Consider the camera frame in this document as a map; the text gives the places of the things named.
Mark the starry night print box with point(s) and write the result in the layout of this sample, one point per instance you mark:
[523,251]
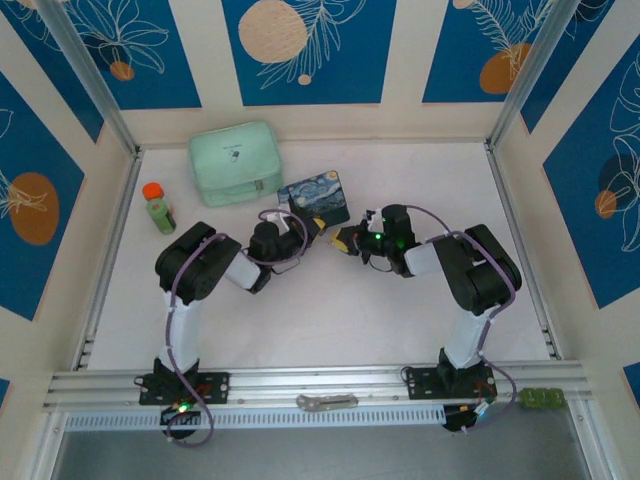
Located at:
[317,195]

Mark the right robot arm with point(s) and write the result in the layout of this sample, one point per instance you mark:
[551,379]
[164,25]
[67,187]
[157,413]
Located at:
[480,280]

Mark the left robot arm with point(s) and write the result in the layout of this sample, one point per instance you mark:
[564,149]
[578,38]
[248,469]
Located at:
[185,310]

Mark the mint green zip pouch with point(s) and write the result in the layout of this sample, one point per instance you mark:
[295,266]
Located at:
[232,162]

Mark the green bottle orange cap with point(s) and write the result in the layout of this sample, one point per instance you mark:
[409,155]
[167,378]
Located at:
[159,210]

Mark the silver tape patch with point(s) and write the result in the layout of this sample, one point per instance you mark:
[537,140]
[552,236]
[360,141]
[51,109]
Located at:
[327,401]

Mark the black controller board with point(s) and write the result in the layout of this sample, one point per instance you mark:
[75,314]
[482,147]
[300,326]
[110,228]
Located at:
[465,417]
[180,415]

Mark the green connector block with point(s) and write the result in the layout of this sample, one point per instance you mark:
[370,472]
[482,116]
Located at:
[542,398]

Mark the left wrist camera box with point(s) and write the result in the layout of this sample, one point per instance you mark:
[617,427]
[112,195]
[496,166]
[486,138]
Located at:
[277,217]

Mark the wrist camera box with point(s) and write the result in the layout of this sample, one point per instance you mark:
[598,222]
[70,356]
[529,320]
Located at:
[371,216]
[277,217]

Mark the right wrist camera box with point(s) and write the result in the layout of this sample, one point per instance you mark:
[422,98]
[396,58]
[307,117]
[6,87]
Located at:
[371,216]

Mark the aluminium side rail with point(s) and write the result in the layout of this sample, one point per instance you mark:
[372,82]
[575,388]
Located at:
[507,200]
[117,225]

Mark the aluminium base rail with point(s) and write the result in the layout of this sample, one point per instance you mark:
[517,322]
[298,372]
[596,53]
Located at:
[320,382]

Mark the aluminium frame post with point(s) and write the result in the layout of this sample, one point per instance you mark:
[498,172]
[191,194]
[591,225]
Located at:
[530,70]
[90,80]

